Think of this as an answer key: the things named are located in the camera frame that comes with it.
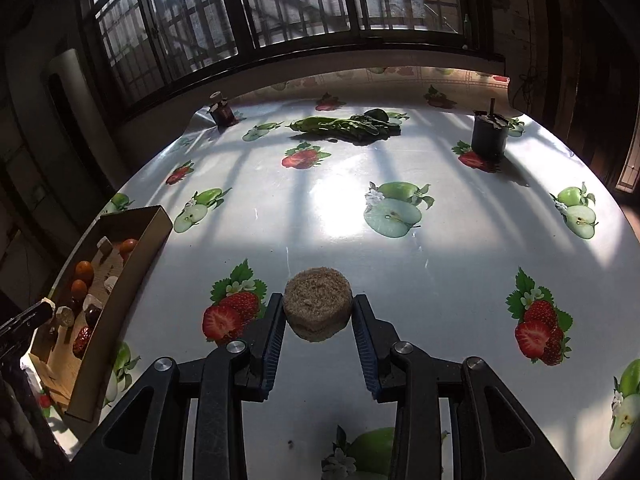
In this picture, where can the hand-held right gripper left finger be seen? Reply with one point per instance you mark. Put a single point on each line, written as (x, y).
(274, 345)

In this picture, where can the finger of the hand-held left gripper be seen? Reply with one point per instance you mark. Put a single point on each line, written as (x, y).
(25, 317)

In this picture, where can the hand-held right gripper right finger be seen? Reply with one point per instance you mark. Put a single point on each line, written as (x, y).
(365, 345)

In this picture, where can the round beige biscuit roll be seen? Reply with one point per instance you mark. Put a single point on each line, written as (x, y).
(317, 305)

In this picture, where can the cardboard box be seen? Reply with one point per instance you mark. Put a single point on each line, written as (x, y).
(140, 255)

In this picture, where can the fruit print tablecloth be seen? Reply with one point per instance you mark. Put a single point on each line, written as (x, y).
(450, 240)

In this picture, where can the leafy green vegetable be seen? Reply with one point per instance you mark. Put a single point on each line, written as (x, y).
(340, 125)

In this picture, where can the small dark jar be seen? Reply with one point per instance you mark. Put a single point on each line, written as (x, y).
(222, 112)

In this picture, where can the black cup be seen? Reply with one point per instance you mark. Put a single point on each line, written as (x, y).
(489, 137)

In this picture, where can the white rounded appliance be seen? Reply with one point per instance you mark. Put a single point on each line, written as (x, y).
(70, 65)

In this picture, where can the brown stick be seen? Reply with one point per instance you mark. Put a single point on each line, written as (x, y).
(492, 107)

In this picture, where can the barred window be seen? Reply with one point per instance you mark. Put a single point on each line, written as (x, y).
(200, 20)

